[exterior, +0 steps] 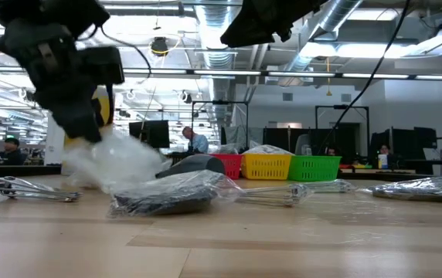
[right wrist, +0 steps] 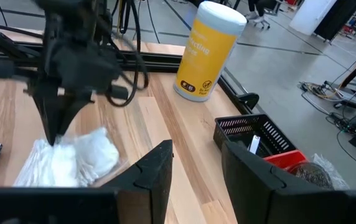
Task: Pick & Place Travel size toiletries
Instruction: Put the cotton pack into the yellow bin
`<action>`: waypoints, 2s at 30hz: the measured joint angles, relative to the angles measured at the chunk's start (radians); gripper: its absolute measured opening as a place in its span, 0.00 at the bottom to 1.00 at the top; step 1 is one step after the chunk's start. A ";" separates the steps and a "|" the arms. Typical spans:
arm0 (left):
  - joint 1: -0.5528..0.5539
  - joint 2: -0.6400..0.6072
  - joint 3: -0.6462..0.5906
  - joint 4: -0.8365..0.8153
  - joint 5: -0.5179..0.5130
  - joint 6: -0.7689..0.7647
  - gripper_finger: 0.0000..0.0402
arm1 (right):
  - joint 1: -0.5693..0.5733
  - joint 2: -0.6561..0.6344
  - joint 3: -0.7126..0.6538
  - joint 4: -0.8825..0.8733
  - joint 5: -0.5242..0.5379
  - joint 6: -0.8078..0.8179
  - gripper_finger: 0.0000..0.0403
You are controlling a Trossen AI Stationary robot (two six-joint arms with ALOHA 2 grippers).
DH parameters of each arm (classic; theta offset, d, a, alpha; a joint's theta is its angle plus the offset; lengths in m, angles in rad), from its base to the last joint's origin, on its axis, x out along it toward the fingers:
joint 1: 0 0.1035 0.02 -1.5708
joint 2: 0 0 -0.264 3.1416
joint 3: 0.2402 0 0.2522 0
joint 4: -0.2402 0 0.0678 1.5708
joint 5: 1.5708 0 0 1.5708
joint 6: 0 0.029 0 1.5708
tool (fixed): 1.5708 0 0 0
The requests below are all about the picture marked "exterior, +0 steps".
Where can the black computer monitor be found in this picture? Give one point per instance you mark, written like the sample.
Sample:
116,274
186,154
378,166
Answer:
151,134

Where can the green plastic basket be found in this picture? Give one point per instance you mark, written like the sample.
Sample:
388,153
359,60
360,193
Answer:
313,168

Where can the grey office chair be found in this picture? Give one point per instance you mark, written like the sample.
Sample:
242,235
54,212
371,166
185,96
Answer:
303,144

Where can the silver round air duct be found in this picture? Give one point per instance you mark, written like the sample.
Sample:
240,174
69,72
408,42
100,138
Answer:
217,34

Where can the yellow wipes canister white lid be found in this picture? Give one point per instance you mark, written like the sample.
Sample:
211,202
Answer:
107,112

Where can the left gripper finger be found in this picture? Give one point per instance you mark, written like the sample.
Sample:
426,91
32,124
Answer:
99,112
78,116

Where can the black metal stand frame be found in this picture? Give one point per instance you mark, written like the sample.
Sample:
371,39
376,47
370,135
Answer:
221,102
360,107

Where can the person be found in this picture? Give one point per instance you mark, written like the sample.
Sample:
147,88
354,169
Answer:
199,143
11,154
385,150
331,151

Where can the long ceiling light strip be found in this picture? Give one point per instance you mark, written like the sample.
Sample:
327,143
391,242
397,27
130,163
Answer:
302,74

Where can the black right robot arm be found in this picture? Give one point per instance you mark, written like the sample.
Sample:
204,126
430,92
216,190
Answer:
267,19

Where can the silver slanted air duct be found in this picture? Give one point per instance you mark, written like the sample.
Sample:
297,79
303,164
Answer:
341,13

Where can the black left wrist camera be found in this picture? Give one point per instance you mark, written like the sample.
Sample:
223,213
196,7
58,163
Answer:
103,65

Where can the bagged black round disc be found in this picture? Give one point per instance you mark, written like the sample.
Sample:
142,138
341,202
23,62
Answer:
167,199
226,150
418,190

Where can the black oblong travel shaver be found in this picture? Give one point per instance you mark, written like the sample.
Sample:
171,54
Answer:
198,164

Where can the yellow plastic basket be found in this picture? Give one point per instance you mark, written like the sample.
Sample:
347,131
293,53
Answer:
267,168

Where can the black monitor row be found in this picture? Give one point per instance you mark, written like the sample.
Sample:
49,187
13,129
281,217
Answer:
406,144

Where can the red plastic basket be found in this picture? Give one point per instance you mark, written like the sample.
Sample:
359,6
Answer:
232,166

